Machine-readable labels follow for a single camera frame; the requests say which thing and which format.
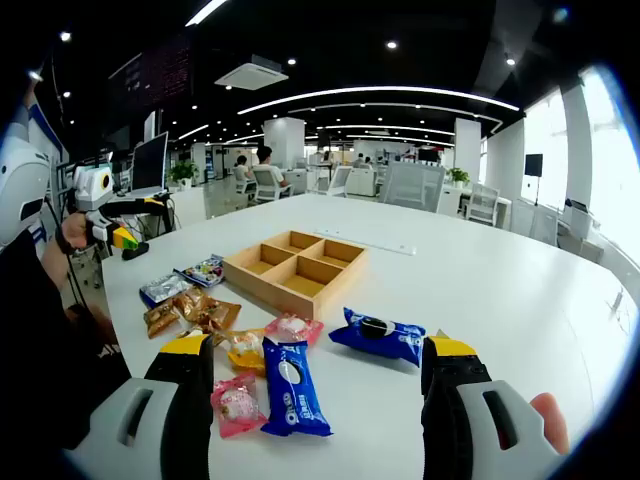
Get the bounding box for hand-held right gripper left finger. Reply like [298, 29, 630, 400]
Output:
[64, 333, 216, 480]

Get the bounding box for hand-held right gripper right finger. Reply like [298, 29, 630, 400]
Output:
[421, 328, 566, 480]

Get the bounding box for red snack packet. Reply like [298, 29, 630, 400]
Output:
[210, 372, 270, 440]

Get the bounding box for silver blue candy packet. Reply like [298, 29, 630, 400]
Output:
[138, 273, 194, 307]

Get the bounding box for golden mixed nuts packet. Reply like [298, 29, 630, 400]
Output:
[202, 298, 242, 331]
[143, 298, 182, 340]
[182, 312, 221, 335]
[172, 285, 209, 314]

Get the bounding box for yellow marshmallow packet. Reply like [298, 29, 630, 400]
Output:
[227, 328, 267, 377]

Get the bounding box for blue cookie packet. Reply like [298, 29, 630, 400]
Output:
[328, 306, 427, 370]
[259, 337, 334, 438]

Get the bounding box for silver blue snack packets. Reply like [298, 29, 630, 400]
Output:
[173, 253, 226, 287]

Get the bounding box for wooden divided container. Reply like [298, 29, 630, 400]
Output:
[222, 229, 370, 321]

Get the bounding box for person's left hand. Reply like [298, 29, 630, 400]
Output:
[59, 211, 97, 251]

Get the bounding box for person's right hand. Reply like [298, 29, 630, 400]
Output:
[529, 392, 571, 456]

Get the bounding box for black tripod stand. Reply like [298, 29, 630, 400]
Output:
[144, 197, 177, 235]

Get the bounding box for open silver laptop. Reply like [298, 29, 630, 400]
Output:
[114, 131, 170, 201]

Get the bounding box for white table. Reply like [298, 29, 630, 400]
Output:
[102, 193, 639, 480]

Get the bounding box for dark hanging display board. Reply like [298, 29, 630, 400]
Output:
[107, 34, 194, 119]

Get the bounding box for white office chair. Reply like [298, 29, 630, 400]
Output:
[463, 182, 501, 227]
[252, 167, 284, 204]

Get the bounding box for person's dark clothing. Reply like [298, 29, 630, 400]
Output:
[0, 239, 134, 451]

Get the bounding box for white power strip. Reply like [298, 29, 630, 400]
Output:
[314, 228, 418, 257]

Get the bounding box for ceiling air conditioner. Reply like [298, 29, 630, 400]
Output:
[213, 53, 290, 92]

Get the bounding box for grey mesh office chair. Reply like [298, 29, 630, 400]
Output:
[378, 160, 447, 215]

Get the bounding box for white printer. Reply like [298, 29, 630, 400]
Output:
[563, 198, 595, 239]

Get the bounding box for black monitor on stand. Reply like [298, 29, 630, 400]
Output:
[523, 153, 545, 207]

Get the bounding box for black cable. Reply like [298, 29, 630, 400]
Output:
[43, 194, 86, 309]

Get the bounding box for blue white wall poster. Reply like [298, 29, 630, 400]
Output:
[19, 89, 69, 166]

